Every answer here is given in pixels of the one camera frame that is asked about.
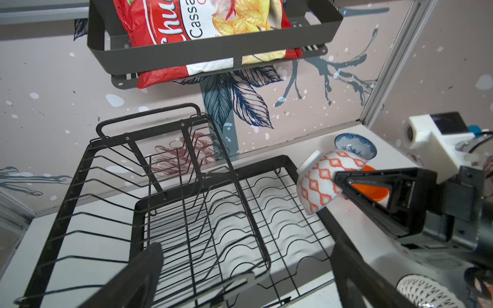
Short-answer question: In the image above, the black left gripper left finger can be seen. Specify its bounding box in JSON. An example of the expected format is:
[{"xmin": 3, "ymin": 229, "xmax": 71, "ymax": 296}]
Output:
[{"xmin": 80, "ymin": 243, "xmax": 164, "ymax": 308}]

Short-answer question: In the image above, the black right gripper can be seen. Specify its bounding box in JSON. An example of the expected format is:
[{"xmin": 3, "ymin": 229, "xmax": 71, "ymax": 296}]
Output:
[{"xmin": 334, "ymin": 166, "xmax": 492, "ymax": 266}]

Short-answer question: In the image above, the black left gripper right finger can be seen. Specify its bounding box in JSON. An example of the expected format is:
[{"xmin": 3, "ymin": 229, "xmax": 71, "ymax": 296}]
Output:
[{"xmin": 330, "ymin": 243, "xmax": 415, "ymax": 307}]

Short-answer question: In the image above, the brown white patterned bowl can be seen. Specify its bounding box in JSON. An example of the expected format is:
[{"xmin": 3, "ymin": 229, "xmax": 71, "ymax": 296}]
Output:
[{"xmin": 396, "ymin": 275, "xmax": 466, "ymax": 308}]

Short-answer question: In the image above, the red orange patterned bowl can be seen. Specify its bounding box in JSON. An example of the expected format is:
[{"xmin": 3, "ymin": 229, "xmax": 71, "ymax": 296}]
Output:
[{"xmin": 297, "ymin": 150, "xmax": 367, "ymax": 215}]

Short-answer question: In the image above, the black wire dish rack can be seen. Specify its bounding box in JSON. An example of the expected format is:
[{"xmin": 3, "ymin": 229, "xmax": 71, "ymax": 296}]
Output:
[{"xmin": 14, "ymin": 103, "xmax": 335, "ymax": 307}]

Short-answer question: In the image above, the orange plastic bowl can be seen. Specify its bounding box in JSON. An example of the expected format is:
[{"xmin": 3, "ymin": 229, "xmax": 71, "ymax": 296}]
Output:
[{"xmin": 351, "ymin": 184, "xmax": 390, "ymax": 202}]

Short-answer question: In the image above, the blue floral white bowl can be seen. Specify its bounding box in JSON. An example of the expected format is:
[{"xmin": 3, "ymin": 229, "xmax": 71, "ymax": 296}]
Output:
[{"xmin": 335, "ymin": 133, "xmax": 377, "ymax": 160}]

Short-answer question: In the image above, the green patterned bowl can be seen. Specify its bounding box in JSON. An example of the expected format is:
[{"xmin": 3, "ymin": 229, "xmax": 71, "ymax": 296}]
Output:
[{"xmin": 463, "ymin": 267, "xmax": 492, "ymax": 307}]

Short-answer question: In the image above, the red cassava chips bag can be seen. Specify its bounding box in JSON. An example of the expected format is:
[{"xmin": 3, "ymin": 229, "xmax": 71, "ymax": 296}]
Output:
[{"xmin": 112, "ymin": 0, "xmax": 303, "ymax": 89}]

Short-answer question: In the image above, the dark wall shelf basket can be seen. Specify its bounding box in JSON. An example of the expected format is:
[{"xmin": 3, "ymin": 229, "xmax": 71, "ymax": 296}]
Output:
[{"xmin": 87, "ymin": 1, "xmax": 344, "ymax": 90}]

